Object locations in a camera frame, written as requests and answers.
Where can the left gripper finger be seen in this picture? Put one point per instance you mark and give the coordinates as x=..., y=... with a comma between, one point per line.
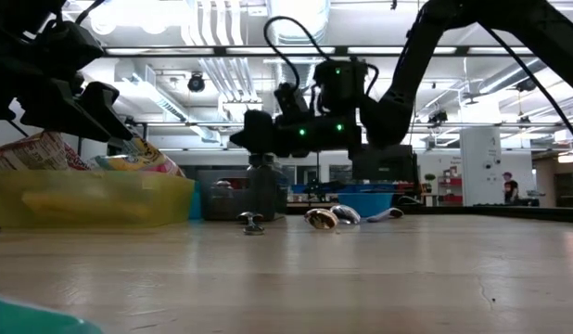
x=105, y=109
x=59, y=109

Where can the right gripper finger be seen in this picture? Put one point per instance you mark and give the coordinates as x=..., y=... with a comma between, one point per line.
x=258, y=134

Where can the red white ramen packet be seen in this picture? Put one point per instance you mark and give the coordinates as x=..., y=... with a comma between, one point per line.
x=31, y=153

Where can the small clear glass jar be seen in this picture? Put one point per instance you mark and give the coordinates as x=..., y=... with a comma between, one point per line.
x=223, y=184

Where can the yellow blue-edged ramen packet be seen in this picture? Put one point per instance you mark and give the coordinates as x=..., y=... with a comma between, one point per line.
x=143, y=160

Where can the plain silver spoon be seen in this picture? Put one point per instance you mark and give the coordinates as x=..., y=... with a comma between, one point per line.
x=252, y=228

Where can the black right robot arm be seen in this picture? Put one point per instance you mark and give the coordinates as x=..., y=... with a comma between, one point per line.
x=407, y=83

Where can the black computer monitor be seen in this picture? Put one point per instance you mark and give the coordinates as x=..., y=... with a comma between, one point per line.
x=388, y=171

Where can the blue plastic bowl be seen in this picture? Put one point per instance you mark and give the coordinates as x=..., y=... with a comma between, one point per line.
x=365, y=204

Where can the grey translucent plastic bin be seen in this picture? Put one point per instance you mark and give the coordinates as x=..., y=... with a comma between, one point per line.
x=221, y=206

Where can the black ceiling spotlight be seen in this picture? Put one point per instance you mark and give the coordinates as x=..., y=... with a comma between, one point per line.
x=196, y=83
x=437, y=116
x=525, y=84

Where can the blue plastic bin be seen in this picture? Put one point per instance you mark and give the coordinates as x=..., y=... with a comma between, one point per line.
x=196, y=201

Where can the yellow translucent plastic bin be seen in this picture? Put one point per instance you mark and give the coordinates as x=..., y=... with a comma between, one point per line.
x=82, y=199

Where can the potted plant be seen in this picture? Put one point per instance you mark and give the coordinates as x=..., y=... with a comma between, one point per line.
x=429, y=177

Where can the red storage shelf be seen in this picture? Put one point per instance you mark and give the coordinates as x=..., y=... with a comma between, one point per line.
x=451, y=199

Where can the white pillar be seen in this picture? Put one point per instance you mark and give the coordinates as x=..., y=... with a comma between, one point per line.
x=481, y=185

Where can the person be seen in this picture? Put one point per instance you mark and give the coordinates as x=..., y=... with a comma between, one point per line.
x=510, y=190

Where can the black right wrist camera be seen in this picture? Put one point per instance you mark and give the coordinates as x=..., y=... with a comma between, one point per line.
x=291, y=104

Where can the silver ventilation duct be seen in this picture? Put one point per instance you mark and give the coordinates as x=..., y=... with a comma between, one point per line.
x=298, y=21

